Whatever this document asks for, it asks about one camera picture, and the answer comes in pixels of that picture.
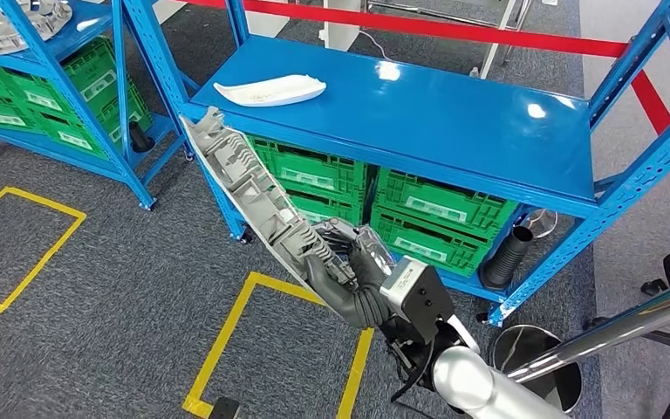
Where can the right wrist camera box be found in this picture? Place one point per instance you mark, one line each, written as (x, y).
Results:
(421, 295)

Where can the white board panel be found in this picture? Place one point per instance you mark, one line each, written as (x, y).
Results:
(167, 8)
(265, 17)

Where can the chrome stanchion post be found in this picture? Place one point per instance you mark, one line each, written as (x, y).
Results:
(601, 341)

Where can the white desk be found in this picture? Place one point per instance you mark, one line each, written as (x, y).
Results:
(341, 23)

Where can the white plastic trim part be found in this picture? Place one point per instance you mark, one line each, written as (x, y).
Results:
(271, 91)

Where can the blue metal shelf rack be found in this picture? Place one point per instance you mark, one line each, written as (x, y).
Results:
(86, 32)
(427, 115)

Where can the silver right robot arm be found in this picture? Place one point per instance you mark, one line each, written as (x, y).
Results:
(473, 381)

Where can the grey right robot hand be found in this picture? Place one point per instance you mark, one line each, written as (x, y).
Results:
(372, 254)

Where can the grey wheel hubcap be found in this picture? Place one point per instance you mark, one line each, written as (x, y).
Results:
(254, 196)
(0, 29)

